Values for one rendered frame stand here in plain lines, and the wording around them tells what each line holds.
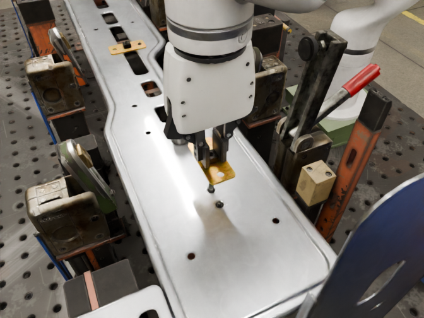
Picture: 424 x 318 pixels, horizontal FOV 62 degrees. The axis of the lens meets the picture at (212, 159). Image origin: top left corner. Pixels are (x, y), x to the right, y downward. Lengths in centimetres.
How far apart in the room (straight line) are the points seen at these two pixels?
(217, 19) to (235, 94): 10
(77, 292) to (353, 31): 78
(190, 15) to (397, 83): 254
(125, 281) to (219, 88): 28
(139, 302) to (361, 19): 76
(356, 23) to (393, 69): 204
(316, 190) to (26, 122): 96
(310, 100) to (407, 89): 229
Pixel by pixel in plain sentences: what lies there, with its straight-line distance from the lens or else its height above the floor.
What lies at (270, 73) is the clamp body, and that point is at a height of 106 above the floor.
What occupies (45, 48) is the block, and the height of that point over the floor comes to 89.
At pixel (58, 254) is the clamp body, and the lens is 60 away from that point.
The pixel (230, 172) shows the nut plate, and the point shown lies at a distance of 47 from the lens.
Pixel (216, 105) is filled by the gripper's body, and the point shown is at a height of 118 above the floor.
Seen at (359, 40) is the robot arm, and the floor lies 101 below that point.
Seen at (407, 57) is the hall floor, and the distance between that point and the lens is 315.
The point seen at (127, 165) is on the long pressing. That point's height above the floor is 100.
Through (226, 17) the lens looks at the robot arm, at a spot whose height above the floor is 129.
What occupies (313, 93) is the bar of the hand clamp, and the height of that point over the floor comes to 115.
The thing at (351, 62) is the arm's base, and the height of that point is 95.
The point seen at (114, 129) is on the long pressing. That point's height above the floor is 100.
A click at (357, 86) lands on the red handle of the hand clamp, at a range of 56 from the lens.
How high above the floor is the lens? 143
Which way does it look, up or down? 47 degrees down
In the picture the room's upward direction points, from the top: straight up
